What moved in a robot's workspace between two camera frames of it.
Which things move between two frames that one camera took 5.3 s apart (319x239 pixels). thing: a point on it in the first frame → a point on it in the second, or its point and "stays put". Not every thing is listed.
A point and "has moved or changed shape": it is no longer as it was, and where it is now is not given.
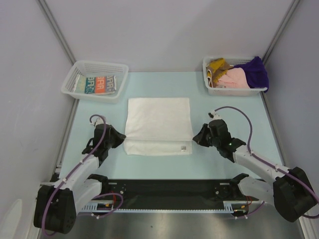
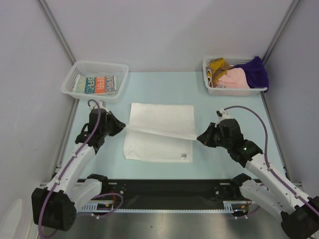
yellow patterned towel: [216, 68] stays put
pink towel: [235, 77] stays put
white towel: [160, 126] has moved or changed shape
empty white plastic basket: [87, 67] stays put
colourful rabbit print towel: [95, 85] stays put
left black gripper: [119, 137] → [118, 125]
